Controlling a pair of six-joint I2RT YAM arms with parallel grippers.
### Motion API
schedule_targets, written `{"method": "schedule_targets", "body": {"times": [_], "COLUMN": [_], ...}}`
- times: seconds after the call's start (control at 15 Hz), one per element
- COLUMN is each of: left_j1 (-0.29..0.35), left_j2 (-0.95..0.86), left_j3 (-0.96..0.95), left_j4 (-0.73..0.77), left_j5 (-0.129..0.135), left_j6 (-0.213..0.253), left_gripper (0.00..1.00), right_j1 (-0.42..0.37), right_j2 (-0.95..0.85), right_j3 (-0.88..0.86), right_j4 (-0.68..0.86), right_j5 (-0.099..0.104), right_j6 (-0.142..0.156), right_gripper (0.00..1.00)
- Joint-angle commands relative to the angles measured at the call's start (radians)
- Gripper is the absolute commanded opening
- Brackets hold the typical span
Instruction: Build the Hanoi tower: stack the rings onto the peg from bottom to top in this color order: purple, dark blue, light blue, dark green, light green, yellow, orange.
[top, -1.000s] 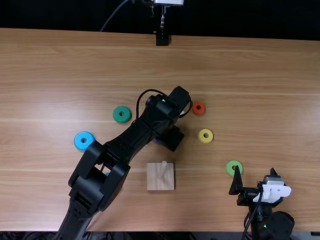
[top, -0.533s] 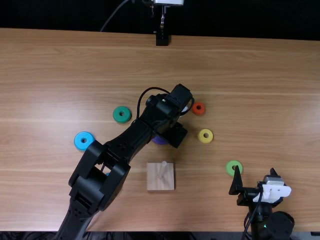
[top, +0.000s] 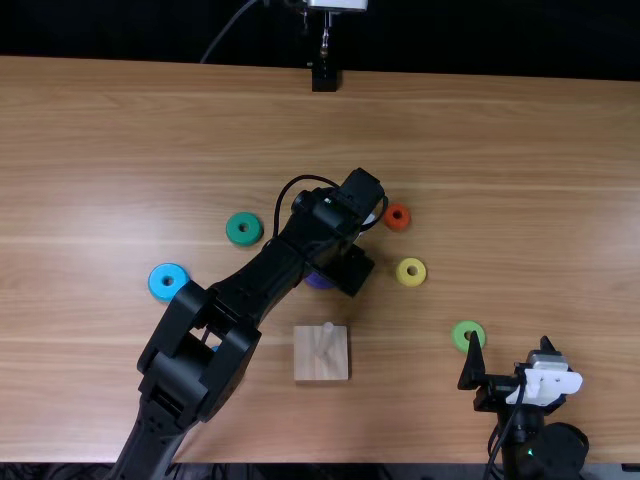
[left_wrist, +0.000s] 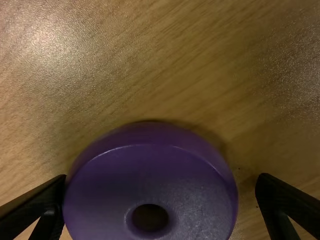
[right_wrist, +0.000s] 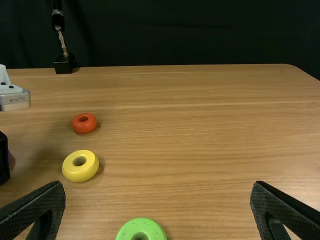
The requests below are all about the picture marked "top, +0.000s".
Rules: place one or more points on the wooden peg base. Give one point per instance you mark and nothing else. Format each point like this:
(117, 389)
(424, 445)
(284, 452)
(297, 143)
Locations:
(310, 361)

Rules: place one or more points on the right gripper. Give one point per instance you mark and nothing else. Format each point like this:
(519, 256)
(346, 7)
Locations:
(492, 397)

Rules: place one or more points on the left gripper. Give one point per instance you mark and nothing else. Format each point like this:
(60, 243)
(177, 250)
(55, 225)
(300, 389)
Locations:
(350, 272)

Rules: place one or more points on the black clamp stand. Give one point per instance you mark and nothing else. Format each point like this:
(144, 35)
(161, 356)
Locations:
(325, 81)

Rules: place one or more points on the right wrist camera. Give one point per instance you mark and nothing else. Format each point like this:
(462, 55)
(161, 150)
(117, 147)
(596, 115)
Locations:
(550, 385)

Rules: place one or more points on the grey metal box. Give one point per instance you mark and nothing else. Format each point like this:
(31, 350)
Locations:
(337, 4)

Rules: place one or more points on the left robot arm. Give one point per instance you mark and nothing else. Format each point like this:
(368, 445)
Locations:
(260, 280)

